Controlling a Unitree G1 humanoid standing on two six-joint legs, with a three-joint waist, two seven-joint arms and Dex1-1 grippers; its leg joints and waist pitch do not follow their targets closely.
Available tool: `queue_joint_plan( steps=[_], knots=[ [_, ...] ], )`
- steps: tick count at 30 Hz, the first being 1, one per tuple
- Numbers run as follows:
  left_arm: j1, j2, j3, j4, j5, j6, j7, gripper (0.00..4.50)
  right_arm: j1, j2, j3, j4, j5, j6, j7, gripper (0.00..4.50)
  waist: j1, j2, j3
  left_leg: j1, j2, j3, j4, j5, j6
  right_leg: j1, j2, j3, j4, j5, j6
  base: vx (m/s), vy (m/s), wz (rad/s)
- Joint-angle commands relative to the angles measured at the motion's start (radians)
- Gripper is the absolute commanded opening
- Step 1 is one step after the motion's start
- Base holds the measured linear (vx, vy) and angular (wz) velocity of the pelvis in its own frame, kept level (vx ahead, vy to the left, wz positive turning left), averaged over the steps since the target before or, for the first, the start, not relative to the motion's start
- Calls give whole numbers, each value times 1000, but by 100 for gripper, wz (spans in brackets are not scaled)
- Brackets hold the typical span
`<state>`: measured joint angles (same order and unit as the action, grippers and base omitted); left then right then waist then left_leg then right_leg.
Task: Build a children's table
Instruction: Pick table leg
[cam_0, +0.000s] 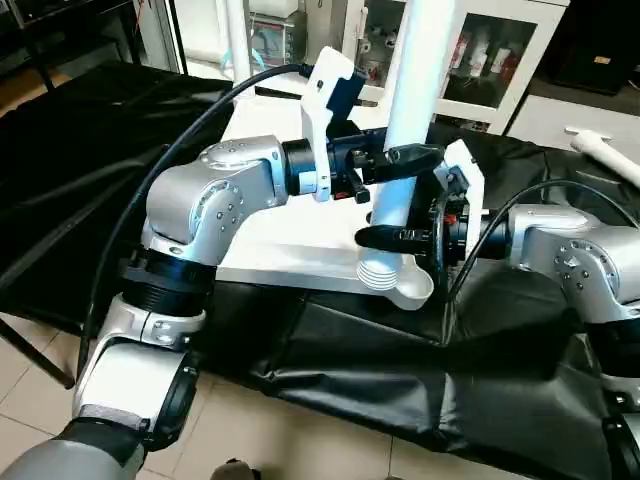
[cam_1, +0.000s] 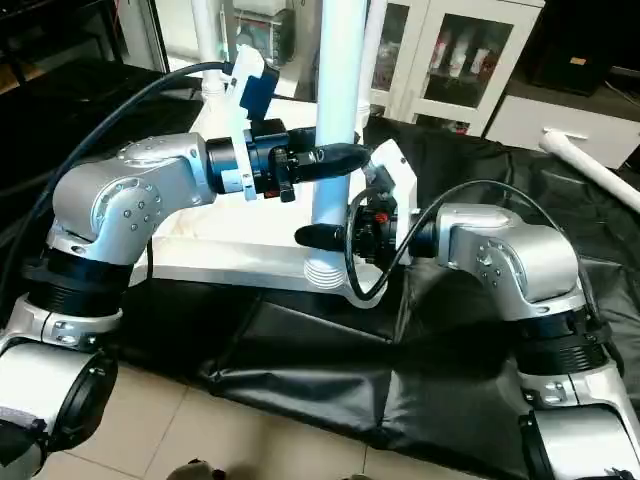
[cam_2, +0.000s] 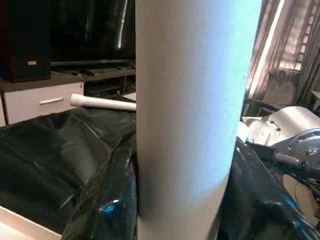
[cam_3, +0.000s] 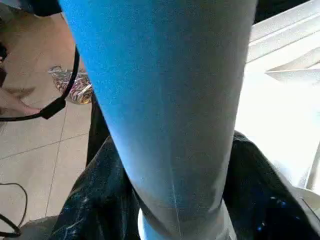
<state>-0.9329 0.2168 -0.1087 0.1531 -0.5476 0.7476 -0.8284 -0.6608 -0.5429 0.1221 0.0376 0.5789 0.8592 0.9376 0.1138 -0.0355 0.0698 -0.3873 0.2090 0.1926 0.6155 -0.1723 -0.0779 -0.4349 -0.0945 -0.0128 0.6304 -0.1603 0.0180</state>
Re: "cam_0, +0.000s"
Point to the black metal stand leg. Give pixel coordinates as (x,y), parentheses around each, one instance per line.
(40,355)

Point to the white drawer unit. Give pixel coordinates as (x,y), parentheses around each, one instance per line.
(570,120)

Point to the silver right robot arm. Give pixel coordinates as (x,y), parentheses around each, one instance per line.
(570,260)

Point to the white glass-door cabinet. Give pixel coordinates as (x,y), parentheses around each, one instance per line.
(480,55)

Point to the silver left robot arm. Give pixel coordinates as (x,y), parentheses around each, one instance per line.
(200,210)

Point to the black work mat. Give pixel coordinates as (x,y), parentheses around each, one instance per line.
(350,370)

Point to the teal storage box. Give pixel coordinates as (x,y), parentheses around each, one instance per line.
(278,35)

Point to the white plastic table top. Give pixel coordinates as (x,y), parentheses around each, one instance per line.
(300,240)

